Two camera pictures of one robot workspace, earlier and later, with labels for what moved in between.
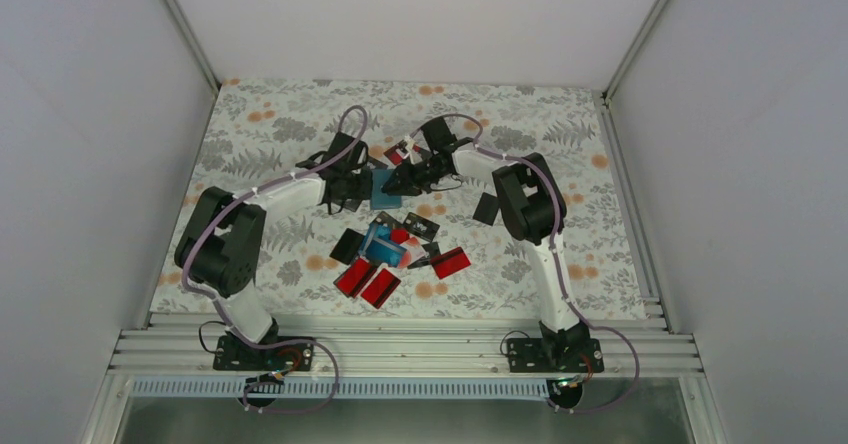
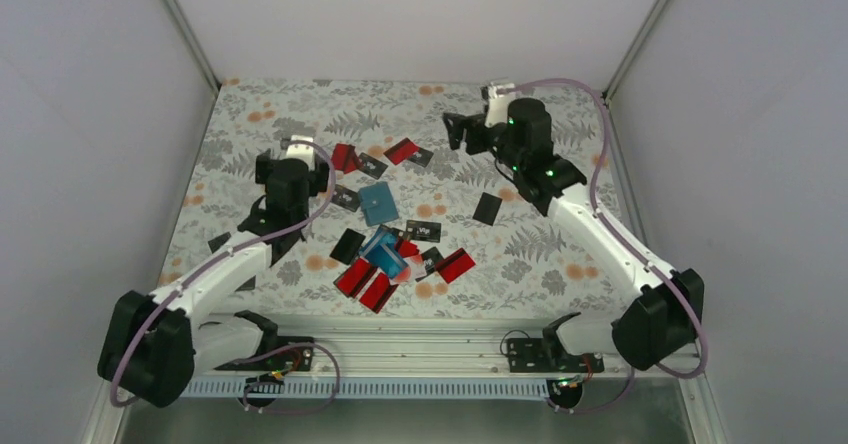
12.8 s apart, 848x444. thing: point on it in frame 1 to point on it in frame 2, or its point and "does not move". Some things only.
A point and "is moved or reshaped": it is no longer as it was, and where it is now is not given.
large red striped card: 394,155 does not move
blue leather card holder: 379,199 is moved or reshaped
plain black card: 486,208 does not move
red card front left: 355,277 does not move
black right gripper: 408,185 to 456,134
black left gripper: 363,193 to 263,167
